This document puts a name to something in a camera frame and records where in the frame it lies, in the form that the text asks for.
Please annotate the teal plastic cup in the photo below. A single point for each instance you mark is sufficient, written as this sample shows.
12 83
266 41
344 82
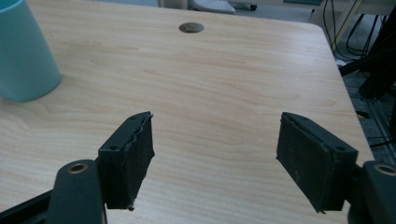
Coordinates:
23 53

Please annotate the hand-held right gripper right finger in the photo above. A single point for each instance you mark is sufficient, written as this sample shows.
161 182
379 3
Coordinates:
314 161

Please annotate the black metal stand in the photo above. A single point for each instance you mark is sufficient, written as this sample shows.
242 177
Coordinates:
372 62

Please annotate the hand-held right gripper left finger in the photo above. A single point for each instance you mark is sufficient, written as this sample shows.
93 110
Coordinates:
124 161

